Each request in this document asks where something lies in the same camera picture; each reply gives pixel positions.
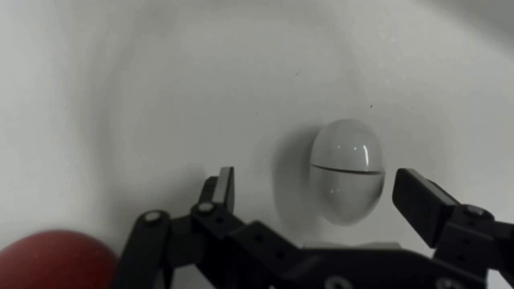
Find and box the red cup with handle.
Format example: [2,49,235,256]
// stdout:
[0,229,121,289]

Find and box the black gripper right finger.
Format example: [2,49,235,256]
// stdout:
[392,166,514,285]

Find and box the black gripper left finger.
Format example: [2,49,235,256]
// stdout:
[113,165,302,289]

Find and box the white egg-shaped timer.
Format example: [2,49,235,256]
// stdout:
[309,116,387,226]

